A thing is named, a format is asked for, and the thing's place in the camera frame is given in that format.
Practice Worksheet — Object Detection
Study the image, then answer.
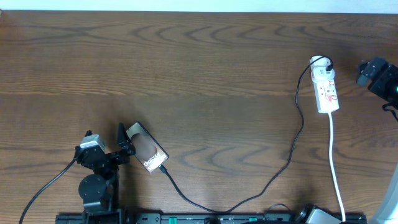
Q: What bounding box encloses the black phone charging cable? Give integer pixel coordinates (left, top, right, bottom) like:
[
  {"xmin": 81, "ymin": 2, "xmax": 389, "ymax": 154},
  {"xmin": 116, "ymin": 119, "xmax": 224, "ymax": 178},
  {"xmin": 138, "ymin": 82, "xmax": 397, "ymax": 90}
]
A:
[{"xmin": 158, "ymin": 55, "xmax": 334, "ymax": 215}]

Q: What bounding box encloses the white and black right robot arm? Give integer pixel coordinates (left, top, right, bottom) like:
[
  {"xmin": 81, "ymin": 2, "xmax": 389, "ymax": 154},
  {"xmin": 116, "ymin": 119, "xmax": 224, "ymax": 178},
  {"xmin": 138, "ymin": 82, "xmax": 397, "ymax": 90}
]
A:
[{"xmin": 295, "ymin": 55, "xmax": 397, "ymax": 223}]

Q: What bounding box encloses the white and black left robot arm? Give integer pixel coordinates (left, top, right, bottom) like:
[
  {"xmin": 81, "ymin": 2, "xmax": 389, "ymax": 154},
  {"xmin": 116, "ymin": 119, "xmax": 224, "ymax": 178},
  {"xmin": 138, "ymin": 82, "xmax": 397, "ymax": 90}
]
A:
[{"xmin": 74, "ymin": 123, "xmax": 136, "ymax": 223}]

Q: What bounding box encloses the white USB charger adapter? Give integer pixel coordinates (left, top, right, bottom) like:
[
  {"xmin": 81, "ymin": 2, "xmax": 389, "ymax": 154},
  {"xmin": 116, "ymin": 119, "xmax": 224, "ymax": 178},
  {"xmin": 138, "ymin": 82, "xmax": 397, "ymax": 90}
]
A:
[{"xmin": 311, "ymin": 65, "xmax": 335, "ymax": 83}]

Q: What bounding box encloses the white power strip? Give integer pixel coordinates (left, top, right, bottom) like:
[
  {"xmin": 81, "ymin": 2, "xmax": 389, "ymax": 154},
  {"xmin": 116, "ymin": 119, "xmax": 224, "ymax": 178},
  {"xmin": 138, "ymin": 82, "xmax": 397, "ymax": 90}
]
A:
[{"xmin": 310, "ymin": 55, "xmax": 339, "ymax": 114}]

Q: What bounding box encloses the black left camera cable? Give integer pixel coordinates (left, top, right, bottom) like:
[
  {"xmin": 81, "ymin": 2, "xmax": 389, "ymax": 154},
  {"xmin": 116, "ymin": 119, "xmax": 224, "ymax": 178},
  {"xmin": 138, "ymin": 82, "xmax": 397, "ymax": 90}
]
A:
[{"xmin": 18, "ymin": 157, "xmax": 78, "ymax": 224}]

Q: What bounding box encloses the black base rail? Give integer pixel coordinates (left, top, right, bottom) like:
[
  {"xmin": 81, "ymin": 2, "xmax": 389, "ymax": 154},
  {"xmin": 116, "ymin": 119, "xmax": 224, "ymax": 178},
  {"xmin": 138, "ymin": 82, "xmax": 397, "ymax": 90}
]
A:
[{"xmin": 55, "ymin": 213, "xmax": 368, "ymax": 224}]

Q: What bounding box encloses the white power strip cord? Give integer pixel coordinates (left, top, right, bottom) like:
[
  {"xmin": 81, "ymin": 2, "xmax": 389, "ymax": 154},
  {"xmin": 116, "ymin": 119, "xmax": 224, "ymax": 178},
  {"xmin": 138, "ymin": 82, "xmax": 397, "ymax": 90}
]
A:
[{"xmin": 328, "ymin": 112, "xmax": 347, "ymax": 223}]

